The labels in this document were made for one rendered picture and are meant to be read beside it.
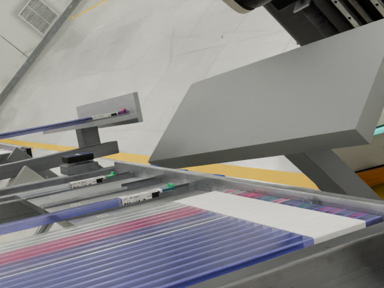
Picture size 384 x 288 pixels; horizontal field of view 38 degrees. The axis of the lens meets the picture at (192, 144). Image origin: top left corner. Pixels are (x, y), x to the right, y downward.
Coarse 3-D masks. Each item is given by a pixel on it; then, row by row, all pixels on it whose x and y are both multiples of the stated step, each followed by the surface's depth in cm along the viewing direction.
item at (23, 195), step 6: (108, 174) 98; (54, 186) 92; (60, 186) 92; (66, 186) 93; (24, 192) 90; (30, 192) 90; (36, 192) 91; (42, 192) 91; (48, 192) 91; (0, 198) 88; (6, 198) 88; (12, 198) 89; (18, 198) 89; (24, 198) 90; (0, 204) 88
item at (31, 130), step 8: (120, 112) 122; (72, 120) 116; (80, 120) 117; (88, 120) 118; (32, 128) 111; (40, 128) 112; (48, 128) 113; (56, 128) 114; (0, 136) 108; (8, 136) 109; (16, 136) 110
